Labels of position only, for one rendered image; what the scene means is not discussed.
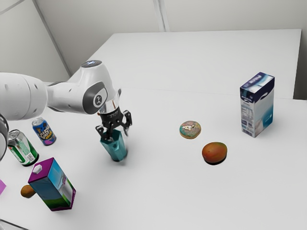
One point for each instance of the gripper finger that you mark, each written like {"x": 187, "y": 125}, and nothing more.
{"x": 127, "y": 119}
{"x": 101, "y": 132}

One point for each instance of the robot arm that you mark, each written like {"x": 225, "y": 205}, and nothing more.
{"x": 62, "y": 92}

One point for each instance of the frosted donut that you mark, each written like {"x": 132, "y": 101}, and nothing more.
{"x": 190, "y": 129}

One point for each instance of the pink box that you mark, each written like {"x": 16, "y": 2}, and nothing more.
{"x": 2, "y": 186}

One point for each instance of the orange-red mango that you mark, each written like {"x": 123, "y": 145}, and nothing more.
{"x": 214, "y": 151}

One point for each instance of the small brown fruit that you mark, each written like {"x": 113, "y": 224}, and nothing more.
{"x": 27, "y": 191}

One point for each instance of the purple-topped carton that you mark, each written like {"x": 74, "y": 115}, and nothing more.
{"x": 52, "y": 185}

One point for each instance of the teal faceted mug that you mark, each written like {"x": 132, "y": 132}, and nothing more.
{"x": 115, "y": 146}

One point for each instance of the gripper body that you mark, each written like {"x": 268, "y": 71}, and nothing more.
{"x": 111, "y": 117}

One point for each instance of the green drink can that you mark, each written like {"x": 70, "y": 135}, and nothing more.
{"x": 22, "y": 148}

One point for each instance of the blue and white carton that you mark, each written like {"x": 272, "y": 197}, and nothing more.
{"x": 256, "y": 105}

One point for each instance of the blue drink can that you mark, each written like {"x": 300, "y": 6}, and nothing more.
{"x": 43, "y": 131}

